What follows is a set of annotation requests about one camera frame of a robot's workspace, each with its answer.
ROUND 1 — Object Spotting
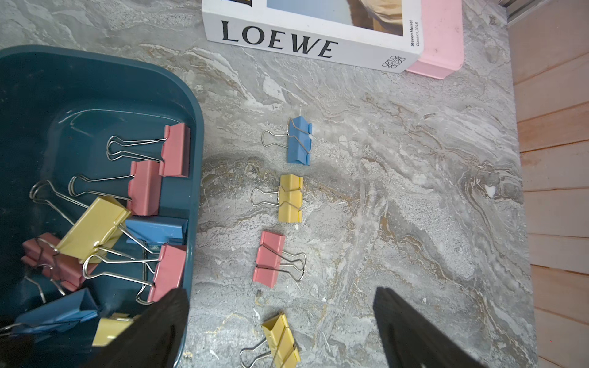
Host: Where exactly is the yellow binder clip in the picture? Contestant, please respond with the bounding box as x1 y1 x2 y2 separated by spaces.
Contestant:
250 174 304 223
239 312 302 368

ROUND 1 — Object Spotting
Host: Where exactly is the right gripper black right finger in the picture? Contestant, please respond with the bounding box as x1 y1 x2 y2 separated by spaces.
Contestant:
373 287 482 367

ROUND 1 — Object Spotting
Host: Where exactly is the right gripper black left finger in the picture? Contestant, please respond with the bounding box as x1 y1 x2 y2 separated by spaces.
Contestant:
84 288 190 367

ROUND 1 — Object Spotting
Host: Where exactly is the pink case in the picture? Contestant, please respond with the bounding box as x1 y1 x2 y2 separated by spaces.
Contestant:
407 0 465 80

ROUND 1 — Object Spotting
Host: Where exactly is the teal plastic storage box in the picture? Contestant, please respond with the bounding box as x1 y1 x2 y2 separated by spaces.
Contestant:
0 44 206 368

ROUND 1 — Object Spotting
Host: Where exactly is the pink binder clip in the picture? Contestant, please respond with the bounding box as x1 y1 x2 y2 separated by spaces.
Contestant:
252 231 308 288

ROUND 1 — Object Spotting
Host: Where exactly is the white LOEWE book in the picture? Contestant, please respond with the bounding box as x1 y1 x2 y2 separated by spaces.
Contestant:
202 0 423 73

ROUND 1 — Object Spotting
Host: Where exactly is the blue binder clip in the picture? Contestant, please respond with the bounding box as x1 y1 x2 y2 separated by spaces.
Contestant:
1 288 99 335
261 116 313 166

